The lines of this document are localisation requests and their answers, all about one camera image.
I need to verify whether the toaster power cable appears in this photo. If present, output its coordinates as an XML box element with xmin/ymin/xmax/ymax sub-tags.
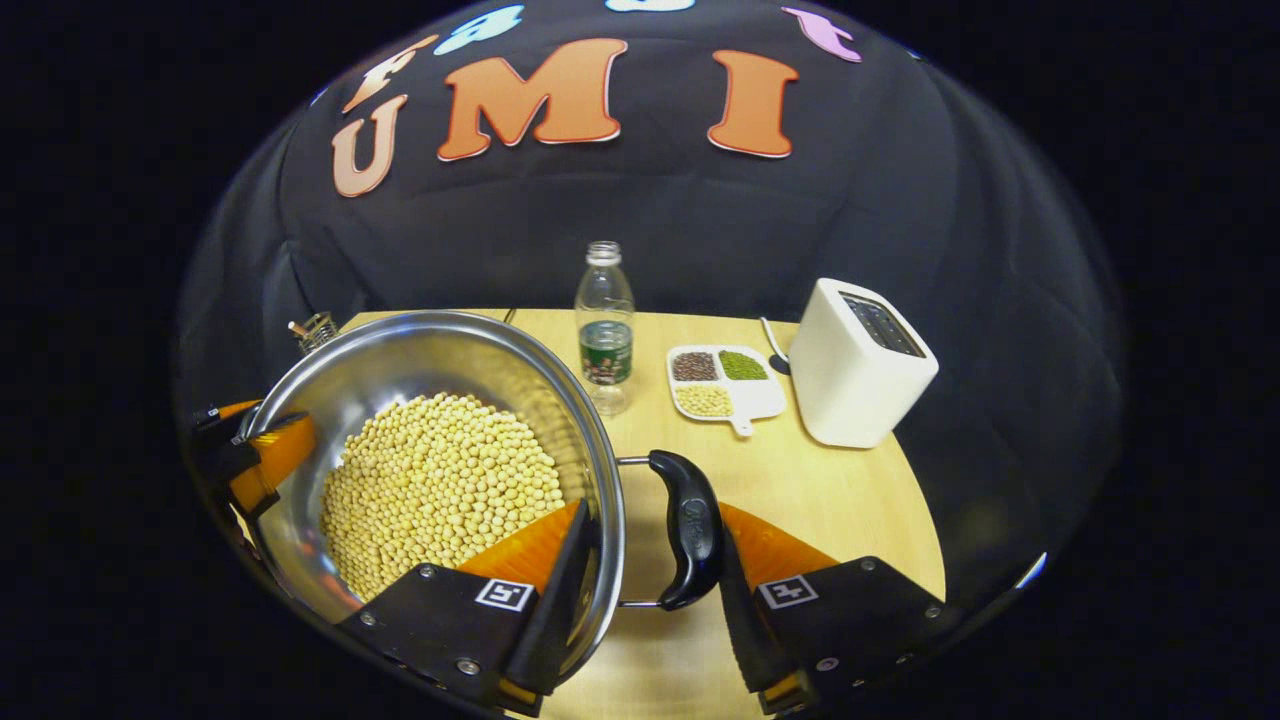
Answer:
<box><xmin>760</xmin><ymin>317</ymin><xmax>793</xmax><ymax>377</ymax></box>

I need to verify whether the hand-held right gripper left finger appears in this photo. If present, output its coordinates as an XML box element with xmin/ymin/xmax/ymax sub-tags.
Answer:
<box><xmin>335</xmin><ymin>498</ymin><xmax>601</xmax><ymax>719</ymax></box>

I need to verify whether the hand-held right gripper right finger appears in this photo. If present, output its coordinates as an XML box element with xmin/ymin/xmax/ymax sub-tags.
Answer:
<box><xmin>718</xmin><ymin>500</ymin><xmax>946</xmax><ymax>716</ymax></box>

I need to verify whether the white toaster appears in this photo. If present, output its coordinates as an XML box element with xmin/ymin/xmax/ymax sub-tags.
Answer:
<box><xmin>788</xmin><ymin>278</ymin><xmax>940</xmax><ymax>449</ymax></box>

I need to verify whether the clear plastic water bottle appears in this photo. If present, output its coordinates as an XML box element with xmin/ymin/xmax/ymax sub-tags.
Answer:
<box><xmin>574</xmin><ymin>241</ymin><xmax>637</xmax><ymax>417</ymax></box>

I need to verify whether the large yellow soybean pile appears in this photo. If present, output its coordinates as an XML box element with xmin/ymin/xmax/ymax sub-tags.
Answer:
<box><xmin>318</xmin><ymin>392</ymin><xmax>566</xmax><ymax>603</ymax></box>

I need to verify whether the black backdrop cloth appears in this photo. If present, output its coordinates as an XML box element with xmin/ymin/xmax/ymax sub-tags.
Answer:
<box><xmin>170</xmin><ymin>0</ymin><xmax>1131</xmax><ymax>641</ymax></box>

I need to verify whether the small wire basket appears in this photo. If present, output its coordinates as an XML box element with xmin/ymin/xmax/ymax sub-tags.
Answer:
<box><xmin>288</xmin><ymin>311</ymin><xmax>339</xmax><ymax>357</ymax></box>

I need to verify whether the small yellow soybean pile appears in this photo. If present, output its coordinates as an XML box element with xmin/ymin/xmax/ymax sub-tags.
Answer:
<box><xmin>675</xmin><ymin>385</ymin><xmax>734</xmax><ymax>418</ymax></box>

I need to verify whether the stainless steel pot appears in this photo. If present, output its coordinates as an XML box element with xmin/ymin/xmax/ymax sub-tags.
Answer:
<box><xmin>240</xmin><ymin>310</ymin><xmax>723</xmax><ymax>691</ymax></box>

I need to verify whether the white divided dish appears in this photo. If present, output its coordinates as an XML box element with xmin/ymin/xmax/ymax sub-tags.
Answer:
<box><xmin>666</xmin><ymin>344</ymin><xmax>787</xmax><ymax>438</ymax></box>

